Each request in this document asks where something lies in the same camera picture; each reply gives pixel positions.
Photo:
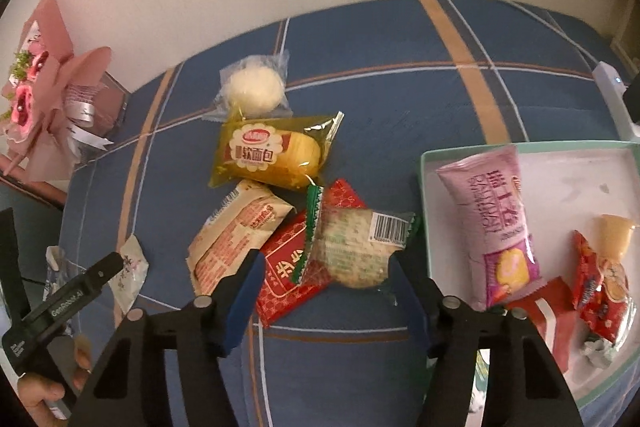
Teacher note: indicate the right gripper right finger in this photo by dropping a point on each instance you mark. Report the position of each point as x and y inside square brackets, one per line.
[525, 386]

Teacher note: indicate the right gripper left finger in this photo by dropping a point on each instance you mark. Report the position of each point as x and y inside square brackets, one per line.
[128, 385]

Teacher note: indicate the green foil snack packet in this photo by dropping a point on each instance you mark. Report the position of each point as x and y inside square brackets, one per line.
[599, 351]

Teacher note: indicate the red white wafer packet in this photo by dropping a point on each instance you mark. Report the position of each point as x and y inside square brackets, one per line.
[551, 309]

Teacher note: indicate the red shiny snack packet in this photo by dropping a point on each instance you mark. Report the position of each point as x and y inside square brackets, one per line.
[601, 292]

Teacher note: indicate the pink swiss roll packet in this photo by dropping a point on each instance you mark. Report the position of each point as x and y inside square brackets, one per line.
[486, 188]

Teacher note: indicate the red patterned pastry packet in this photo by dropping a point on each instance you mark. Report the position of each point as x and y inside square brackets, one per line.
[348, 223]

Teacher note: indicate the yellow pudding jelly cup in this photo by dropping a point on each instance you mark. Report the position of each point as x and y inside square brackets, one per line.
[614, 236]

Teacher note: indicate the beige sandwich cracker packet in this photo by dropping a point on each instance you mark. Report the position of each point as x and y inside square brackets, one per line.
[247, 218]

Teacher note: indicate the clear green-edged rice cracker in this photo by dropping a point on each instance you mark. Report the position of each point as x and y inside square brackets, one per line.
[355, 266]

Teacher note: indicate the yellow soft bread packet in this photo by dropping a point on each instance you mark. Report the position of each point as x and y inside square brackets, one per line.
[282, 152]

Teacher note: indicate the white round bun packet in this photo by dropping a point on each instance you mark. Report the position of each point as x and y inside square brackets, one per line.
[252, 88]

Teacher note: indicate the person's left hand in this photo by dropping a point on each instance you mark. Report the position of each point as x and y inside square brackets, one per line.
[36, 391]

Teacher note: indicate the crumpled patterned wrapper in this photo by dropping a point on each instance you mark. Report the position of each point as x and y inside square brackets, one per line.
[59, 271]

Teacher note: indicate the small white floral sachet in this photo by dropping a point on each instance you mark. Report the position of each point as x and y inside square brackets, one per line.
[127, 284]

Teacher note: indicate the teal shallow cardboard tray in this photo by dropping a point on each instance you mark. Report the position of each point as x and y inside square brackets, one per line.
[566, 187]

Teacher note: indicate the pink flower bouquet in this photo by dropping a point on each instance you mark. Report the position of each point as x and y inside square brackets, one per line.
[60, 102]

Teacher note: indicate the white power strip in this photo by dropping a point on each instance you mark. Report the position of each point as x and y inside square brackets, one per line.
[612, 89]

